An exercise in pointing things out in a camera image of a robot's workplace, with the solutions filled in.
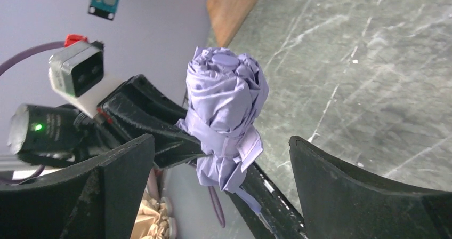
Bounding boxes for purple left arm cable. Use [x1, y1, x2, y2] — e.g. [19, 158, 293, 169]
[0, 41, 68, 77]

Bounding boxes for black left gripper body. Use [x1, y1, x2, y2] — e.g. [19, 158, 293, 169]
[7, 104, 120, 168]

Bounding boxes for purple umbrella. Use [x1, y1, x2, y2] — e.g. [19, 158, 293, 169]
[177, 47, 269, 214]

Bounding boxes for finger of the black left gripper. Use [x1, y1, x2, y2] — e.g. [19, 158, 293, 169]
[97, 93, 205, 169]
[124, 74, 187, 124]

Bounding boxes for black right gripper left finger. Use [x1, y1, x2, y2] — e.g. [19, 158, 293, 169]
[1, 134, 155, 238]

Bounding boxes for wooden board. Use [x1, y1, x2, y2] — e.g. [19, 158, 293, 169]
[206, 0, 258, 47]

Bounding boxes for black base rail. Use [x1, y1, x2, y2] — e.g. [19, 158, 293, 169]
[227, 163, 307, 239]

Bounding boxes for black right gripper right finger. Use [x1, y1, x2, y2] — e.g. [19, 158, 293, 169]
[289, 136, 451, 238]

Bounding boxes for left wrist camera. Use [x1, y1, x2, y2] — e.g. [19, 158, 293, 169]
[49, 34, 123, 118]

